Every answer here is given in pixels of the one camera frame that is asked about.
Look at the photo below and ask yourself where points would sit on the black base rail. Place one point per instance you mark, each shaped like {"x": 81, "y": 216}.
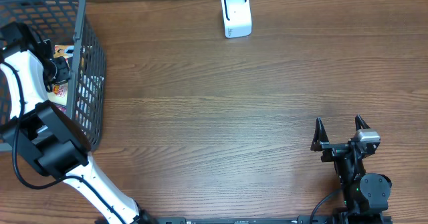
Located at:
{"x": 302, "y": 219}

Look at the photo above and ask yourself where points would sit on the yellow white snack bag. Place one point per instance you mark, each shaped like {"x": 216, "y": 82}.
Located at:
{"x": 59, "y": 95}

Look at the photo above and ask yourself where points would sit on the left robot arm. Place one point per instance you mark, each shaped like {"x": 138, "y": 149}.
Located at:
{"x": 48, "y": 148}

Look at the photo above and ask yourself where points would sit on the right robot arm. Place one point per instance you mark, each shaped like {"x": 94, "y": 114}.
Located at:
{"x": 365, "y": 194}

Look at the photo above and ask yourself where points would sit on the red purple snack pack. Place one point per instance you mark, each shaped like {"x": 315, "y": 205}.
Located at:
{"x": 62, "y": 108}

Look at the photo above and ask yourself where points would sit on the white barcode scanner stand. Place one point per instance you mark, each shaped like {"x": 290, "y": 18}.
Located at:
{"x": 237, "y": 19}

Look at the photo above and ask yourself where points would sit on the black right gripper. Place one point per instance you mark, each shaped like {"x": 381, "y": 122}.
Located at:
{"x": 319, "y": 142}

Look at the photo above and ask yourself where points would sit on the grey plastic shopping basket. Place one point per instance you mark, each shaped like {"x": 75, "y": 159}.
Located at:
{"x": 64, "y": 22}

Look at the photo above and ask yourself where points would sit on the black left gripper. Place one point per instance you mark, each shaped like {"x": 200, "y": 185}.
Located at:
{"x": 65, "y": 74}

